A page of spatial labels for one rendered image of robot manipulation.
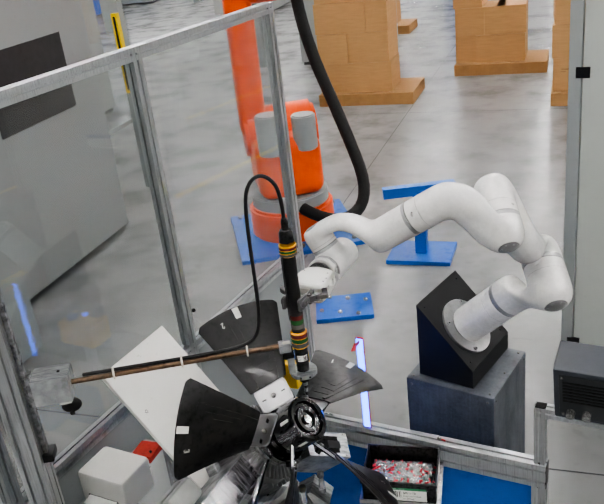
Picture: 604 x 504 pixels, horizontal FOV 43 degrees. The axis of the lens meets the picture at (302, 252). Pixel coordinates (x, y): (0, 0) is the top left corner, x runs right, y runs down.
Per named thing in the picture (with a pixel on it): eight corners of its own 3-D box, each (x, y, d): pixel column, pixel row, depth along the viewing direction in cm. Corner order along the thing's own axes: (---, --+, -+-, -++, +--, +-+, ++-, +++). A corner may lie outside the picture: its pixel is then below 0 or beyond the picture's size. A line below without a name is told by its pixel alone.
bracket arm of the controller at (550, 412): (533, 416, 216) (534, 407, 215) (536, 410, 218) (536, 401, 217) (625, 433, 205) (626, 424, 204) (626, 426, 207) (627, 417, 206)
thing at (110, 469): (76, 507, 227) (68, 478, 223) (112, 472, 240) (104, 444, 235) (122, 522, 219) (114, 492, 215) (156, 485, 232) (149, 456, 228)
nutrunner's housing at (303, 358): (298, 386, 200) (276, 222, 181) (296, 378, 203) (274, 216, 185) (313, 383, 200) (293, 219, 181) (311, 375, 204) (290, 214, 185)
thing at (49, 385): (31, 411, 190) (22, 382, 187) (36, 395, 196) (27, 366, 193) (73, 403, 191) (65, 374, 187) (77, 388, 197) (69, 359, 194)
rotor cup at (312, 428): (284, 475, 196) (316, 457, 188) (246, 431, 195) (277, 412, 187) (309, 440, 207) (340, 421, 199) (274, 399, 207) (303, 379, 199)
